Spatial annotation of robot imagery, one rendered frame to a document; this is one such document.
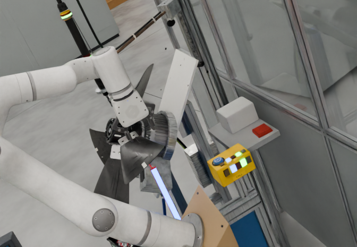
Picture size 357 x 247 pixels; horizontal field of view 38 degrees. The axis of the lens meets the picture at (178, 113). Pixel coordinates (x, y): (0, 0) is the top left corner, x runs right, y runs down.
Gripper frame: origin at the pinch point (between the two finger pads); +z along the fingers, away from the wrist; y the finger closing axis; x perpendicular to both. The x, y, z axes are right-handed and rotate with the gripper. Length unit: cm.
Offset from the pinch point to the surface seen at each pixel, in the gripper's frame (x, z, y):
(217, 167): 11.4, 35.8, 22.6
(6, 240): 12, 18, -59
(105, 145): 76, 34, -9
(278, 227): 60, 124, 54
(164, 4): 83, -14, 49
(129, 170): 30.8, 28.1, -7.4
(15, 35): 605, 65, -24
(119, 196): 48, 46, -16
